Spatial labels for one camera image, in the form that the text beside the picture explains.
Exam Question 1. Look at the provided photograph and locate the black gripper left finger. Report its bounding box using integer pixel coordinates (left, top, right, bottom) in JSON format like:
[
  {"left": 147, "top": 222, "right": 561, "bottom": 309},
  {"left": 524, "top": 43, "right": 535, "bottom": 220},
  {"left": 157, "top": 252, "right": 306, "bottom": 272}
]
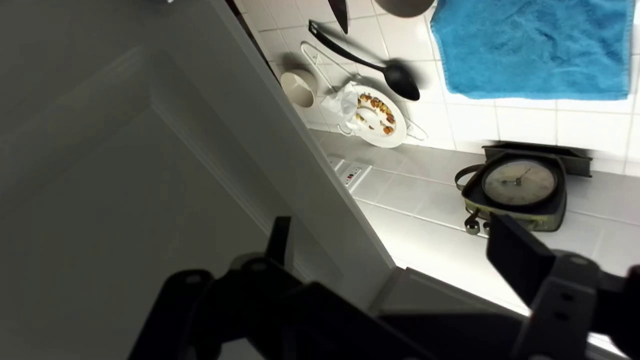
[{"left": 128, "top": 215, "right": 429, "bottom": 360}]

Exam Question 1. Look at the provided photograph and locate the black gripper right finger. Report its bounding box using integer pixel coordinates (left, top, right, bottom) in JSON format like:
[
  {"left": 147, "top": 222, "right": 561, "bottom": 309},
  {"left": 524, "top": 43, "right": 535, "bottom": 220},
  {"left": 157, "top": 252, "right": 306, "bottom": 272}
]
[{"left": 484, "top": 213, "right": 640, "bottom": 360}]

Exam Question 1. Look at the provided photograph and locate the white cabinet door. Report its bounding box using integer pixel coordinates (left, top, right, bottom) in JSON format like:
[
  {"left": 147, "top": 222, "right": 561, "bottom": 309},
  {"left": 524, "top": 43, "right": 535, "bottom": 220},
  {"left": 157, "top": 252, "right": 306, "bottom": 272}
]
[{"left": 0, "top": 0, "right": 533, "bottom": 360}]

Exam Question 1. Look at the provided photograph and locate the green kitchen scale with dial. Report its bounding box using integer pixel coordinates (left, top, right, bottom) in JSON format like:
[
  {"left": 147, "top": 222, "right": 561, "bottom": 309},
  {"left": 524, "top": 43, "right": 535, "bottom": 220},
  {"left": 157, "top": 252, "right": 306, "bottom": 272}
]
[{"left": 454, "top": 141, "right": 597, "bottom": 237}]

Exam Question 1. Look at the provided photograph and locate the small white bowl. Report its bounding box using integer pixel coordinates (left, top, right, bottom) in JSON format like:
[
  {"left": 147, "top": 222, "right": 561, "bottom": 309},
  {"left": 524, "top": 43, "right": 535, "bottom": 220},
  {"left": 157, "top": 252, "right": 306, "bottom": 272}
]
[{"left": 278, "top": 68, "right": 323, "bottom": 111}]

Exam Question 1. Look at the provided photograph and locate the white plate with food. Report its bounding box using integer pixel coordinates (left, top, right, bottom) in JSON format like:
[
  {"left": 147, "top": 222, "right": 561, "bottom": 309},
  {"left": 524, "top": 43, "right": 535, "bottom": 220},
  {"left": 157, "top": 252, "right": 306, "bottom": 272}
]
[{"left": 338, "top": 83, "right": 410, "bottom": 150}]

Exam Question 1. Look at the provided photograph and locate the clear plastic piece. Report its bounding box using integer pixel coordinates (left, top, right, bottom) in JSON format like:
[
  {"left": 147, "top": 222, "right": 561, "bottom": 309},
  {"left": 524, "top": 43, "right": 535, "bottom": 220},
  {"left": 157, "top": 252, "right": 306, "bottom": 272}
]
[{"left": 298, "top": 40, "right": 366, "bottom": 139}]

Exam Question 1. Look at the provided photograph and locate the black ladle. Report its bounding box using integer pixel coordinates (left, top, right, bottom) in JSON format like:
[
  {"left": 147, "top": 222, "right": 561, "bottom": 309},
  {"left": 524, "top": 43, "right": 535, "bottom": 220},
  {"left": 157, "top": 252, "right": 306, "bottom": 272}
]
[{"left": 306, "top": 18, "right": 422, "bottom": 104}]

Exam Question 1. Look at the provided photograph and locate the blue terry towel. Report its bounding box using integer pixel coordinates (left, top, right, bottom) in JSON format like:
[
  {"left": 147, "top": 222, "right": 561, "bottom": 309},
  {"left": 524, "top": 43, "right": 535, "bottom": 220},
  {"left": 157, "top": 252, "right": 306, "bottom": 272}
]
[{"left": 429, "top": 0, "right": 636, "bottom": 102}]

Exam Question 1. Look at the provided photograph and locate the white wall outlet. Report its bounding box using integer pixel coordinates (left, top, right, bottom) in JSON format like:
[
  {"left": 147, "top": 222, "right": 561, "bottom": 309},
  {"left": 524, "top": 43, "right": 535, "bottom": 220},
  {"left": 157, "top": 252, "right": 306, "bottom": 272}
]
[{"left": 333, "top": 156, "right": 374, "bottom": 197}]

